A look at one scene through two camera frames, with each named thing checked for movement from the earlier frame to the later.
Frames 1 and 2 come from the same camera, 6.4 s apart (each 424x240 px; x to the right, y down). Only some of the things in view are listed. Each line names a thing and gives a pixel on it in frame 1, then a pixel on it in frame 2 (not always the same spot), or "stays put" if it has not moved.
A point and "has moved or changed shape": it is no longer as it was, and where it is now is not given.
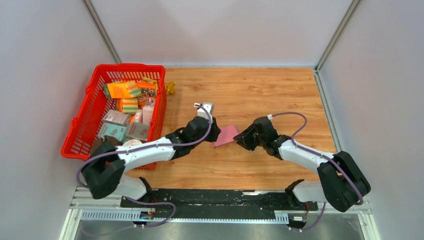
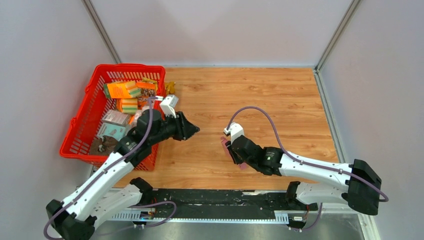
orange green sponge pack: [123, 89] stays put
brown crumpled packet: [107, 143] stays put
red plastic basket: [84, 127] stays put
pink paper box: [226, 135] has moved or changed shape
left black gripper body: [210, 135] to [172, 128]
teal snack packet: [117, 131] stays put
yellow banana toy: [170, 87] stays put
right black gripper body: [261, 141] to [237, 160]
